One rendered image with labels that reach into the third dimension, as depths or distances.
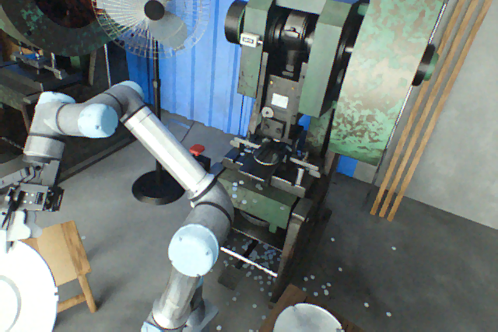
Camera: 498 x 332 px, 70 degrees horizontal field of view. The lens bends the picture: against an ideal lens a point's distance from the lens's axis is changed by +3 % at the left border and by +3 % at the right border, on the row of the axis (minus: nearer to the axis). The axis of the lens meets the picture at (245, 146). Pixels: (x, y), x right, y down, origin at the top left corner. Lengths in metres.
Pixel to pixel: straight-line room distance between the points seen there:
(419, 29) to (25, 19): 1.79
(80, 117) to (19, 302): 0.41
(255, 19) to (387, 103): 0.65
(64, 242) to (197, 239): 1.17
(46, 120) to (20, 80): 1.87
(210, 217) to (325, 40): 0.81
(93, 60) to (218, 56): 1.00
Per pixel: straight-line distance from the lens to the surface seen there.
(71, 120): 0.86
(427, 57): 1.43
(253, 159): 1.64
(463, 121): 2.82
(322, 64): 1.41
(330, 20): 1.39
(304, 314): 1.61
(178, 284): 1.02
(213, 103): 3.28
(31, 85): 2.70
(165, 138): 0.93
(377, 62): 1.09
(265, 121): 1.60
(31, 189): 0.90
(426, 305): 2.41
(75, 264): 1.83
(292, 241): 1.67
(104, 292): 2.12
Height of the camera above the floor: 1.71
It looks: 32 degrees down
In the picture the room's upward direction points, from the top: 8 degrees clockwise
